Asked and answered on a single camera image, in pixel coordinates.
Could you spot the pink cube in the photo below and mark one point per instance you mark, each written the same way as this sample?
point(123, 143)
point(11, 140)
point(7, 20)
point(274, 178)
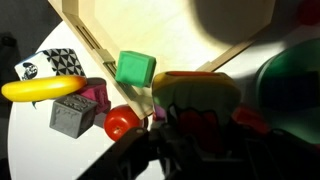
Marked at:
point(96, 93)

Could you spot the black white patterned cube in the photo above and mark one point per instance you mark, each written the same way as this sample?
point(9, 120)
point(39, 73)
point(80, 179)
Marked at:
point(61, 61)

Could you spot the green cube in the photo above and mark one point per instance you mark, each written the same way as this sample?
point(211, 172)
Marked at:
point(135, 68)

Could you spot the orange soft picture dice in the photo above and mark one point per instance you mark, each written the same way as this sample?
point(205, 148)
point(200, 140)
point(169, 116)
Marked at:
point(196, 96)

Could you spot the wooden tray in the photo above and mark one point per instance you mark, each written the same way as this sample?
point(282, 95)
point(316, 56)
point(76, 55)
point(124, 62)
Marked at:
point(150, 30)

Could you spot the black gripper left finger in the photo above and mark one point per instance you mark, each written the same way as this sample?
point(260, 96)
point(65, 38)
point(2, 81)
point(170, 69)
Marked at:
point(133, 156)

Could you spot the yellow banana toy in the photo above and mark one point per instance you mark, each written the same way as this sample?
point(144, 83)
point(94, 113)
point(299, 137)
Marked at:
point(40, 88)

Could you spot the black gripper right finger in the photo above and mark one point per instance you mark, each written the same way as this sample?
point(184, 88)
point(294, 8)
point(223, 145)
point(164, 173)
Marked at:
point(283, 160)

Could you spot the grey cube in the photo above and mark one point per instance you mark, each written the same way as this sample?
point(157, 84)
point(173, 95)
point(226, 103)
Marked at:
point(71, 115)

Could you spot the red tomato toy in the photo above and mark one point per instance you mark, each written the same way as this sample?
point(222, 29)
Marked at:
point(118, 121)

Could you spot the green translucent bowl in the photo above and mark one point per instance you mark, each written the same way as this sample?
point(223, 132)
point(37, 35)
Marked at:
point(293, 83)

